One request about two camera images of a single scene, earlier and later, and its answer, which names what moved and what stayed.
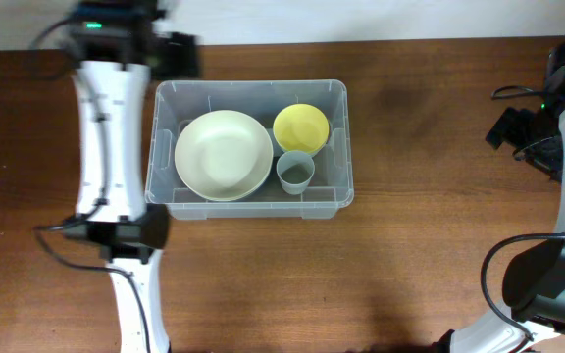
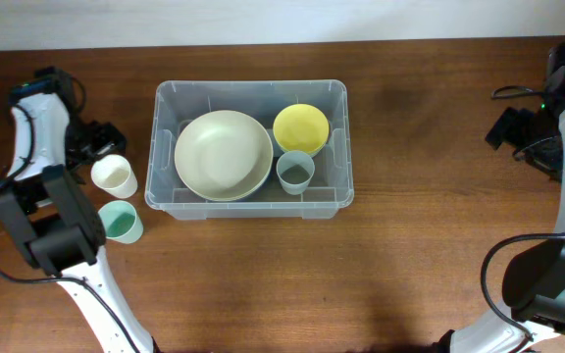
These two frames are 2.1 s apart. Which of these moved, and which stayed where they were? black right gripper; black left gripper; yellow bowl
Moved: black left gripper
Stayed: black right gripper; yellow bowl
